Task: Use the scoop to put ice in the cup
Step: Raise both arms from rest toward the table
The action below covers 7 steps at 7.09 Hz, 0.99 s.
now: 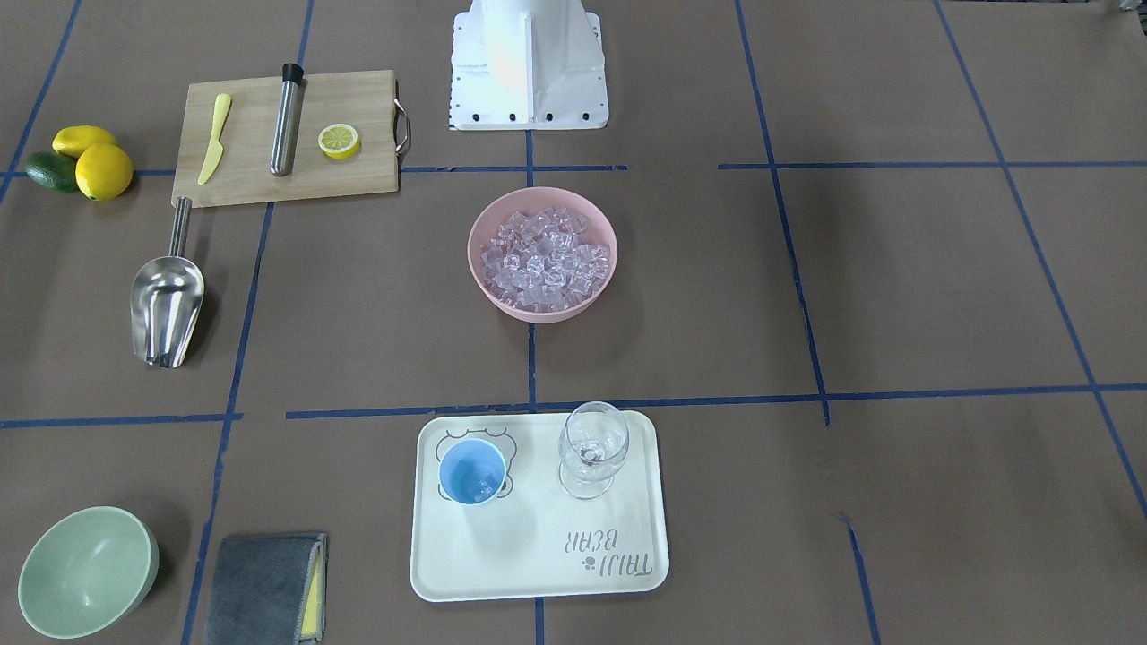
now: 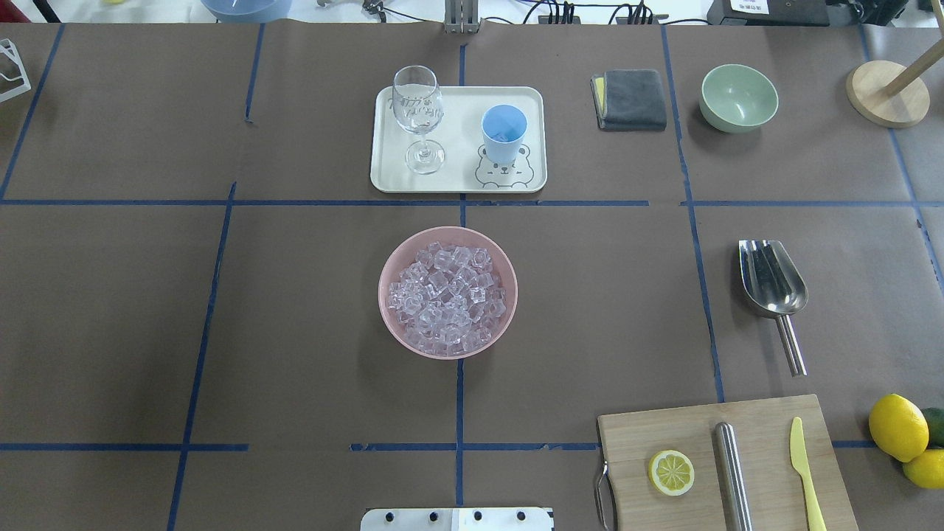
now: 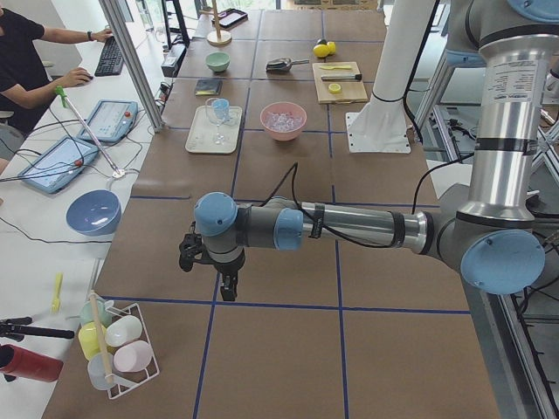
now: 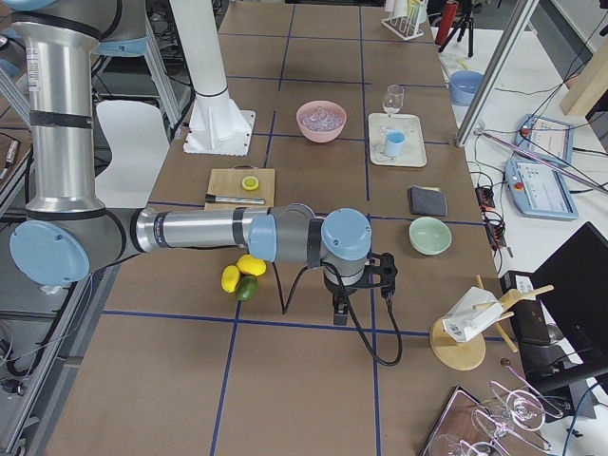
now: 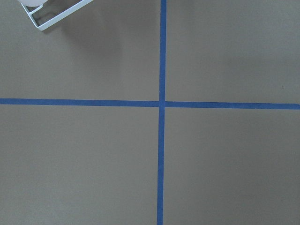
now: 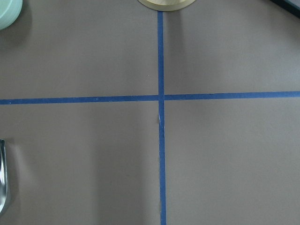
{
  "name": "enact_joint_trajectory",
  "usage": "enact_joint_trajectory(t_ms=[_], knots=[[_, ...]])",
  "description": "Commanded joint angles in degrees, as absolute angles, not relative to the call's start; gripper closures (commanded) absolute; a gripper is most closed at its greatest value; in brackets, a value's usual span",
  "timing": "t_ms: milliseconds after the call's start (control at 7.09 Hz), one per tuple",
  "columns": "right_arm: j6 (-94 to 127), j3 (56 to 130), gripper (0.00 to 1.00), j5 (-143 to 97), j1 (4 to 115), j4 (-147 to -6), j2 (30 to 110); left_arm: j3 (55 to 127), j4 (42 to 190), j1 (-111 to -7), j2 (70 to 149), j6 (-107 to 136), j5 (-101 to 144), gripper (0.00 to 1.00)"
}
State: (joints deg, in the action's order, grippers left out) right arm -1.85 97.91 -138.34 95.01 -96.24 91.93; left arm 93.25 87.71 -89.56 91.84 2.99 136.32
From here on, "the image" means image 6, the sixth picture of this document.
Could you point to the metal ice scoop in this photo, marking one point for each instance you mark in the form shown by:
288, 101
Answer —
4, 184

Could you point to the wooden cup stand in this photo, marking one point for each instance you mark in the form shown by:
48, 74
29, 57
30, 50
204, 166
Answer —
166, 5

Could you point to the green ceramic bowl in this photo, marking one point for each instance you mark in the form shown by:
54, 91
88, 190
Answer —
9, 12

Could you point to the black monitor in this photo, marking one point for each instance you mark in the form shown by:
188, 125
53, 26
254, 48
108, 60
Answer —
291, 6

